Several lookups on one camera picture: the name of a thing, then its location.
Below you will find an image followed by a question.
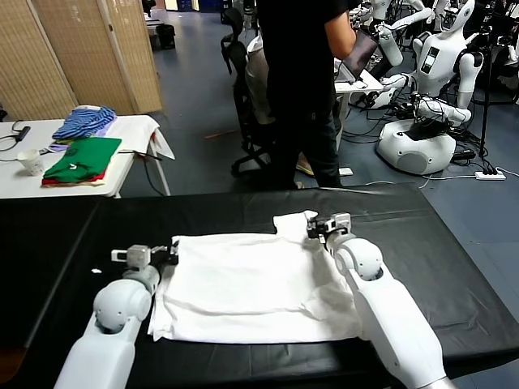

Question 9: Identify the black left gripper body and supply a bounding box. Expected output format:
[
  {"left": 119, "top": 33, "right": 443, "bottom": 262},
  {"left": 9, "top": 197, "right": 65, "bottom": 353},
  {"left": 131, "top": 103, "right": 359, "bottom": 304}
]
[{"left": 148, "top": 245, "right": 171, "bottom": 267}]

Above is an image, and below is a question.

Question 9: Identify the white t-shirt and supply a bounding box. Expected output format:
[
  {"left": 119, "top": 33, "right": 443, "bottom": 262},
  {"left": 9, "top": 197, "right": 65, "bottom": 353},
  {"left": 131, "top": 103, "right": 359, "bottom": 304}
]
[{"left": 146, "top": 209, "right": 364, "bottom": 345}]

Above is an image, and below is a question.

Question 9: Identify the black table cover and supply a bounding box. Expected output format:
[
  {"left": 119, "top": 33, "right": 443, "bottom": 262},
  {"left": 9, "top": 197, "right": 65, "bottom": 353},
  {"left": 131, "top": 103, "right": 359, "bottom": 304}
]
[{"left": 0, "top": 184, "right": 519, "bottom": 389}]

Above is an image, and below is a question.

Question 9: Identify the red garment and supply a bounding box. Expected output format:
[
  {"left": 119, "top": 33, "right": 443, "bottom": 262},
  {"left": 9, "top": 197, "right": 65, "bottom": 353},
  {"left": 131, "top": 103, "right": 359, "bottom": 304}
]
[{"left": 41, "top": 169, "right": 108, "bottom": 187}]

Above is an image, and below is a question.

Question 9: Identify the white draped cloth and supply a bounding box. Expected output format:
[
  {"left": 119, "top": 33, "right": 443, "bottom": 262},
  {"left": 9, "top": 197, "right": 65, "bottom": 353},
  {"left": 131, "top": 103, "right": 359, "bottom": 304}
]
[{"left": 105, "top": 115, "right": 176, "bottom": 160}]

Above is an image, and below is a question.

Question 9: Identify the green t-shirt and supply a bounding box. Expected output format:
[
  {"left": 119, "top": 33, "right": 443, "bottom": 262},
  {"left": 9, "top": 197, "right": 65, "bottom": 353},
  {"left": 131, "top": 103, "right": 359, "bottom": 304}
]
[{"left": 42, "top": 137, "right": 122, "bottom": 182}]

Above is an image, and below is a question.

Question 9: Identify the standing person in black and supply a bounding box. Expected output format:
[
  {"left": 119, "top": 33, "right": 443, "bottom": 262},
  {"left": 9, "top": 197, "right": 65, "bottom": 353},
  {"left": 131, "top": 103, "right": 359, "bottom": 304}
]
[{"left": 257, "top": 0, "right": 358, "bottom": 190}]

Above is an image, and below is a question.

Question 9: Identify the purple garment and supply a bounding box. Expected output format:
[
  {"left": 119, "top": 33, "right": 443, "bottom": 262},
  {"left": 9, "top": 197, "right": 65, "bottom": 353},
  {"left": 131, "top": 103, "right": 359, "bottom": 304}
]
[{"left": 48, "top": 120, "right": 118, "bottom": 153}]

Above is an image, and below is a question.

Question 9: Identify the small white desk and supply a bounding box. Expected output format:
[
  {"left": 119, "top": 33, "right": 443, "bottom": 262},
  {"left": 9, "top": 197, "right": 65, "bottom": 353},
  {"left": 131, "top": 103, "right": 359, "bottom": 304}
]
[{"left": 334, "top": 69, "right": 385, "bottom": 176}]

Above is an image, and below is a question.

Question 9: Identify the seated person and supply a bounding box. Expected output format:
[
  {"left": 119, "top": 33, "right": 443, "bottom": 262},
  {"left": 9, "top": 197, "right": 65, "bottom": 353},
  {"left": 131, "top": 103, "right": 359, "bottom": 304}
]
[{"left": 245, "top": 35, "right": 317, "bottom": 177}]

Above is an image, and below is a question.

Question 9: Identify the blue striped garment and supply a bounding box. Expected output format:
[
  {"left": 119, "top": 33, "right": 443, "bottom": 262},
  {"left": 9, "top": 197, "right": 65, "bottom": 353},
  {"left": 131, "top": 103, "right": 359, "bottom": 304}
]
[{"left": 52, "top": 105, "right": 118, "bottom": 141}]

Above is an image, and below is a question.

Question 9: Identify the white paper cup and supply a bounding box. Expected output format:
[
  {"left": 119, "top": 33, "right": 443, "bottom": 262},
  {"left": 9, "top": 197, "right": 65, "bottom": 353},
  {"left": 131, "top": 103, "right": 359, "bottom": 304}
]
[{"left": 16, "top": 148, "right": 44, "bottom": 177}]

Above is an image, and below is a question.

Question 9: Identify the white folding table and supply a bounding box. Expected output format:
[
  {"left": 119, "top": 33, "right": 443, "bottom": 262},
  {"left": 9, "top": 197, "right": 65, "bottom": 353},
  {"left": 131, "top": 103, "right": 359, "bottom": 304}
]
[{"left": 0, "top": 115, "right": 171, "bottom": 199}]

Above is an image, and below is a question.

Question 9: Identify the white power strip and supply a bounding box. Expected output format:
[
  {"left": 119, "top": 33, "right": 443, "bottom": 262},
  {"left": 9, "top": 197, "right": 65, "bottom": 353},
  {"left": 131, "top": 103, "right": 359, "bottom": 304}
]
[{"left": 474, "top": 169, "right": 507, "bottom": 182}]

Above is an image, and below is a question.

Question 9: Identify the grey laptop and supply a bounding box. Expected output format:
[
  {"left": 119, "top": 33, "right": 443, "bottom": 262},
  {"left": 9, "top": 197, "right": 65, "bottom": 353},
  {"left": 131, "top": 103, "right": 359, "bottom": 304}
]
[{"left": 334, "top": 28, "right": 379, "bottom": 84}]

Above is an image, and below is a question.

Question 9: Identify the white humanoid robot with base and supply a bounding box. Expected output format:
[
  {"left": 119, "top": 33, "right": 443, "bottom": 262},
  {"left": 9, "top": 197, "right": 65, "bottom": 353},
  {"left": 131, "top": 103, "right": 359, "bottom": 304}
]
[{"left": 375, "top": 0, "right": 486, "bottom": 176}]

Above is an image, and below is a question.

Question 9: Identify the black tripod stand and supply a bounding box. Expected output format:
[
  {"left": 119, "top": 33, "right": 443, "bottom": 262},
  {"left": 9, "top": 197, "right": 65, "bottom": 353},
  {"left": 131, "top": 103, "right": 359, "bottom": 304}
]
[{"left": 474, "top": 24, "right": 519, "bottom": 160}]

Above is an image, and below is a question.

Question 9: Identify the black trash bin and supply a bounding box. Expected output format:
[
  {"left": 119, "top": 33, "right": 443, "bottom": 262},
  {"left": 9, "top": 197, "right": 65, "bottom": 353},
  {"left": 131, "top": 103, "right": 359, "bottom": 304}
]
[{"left": 156, "top": 24, "right": 178, "bottom": 52}]

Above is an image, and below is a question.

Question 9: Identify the bamboo folding screen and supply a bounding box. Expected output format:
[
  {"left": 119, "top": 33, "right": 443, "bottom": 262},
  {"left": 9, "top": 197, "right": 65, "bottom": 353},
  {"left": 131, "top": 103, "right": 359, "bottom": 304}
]
[{"left": 0, "top": 0, "right": 164, "bottom": 121}]

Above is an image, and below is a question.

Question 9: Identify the black cable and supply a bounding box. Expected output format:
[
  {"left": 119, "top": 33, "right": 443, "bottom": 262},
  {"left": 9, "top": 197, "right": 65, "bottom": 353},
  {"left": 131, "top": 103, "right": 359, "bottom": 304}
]
[{"left": 119, "top": 148, "right": 171, "bottom": 198}]

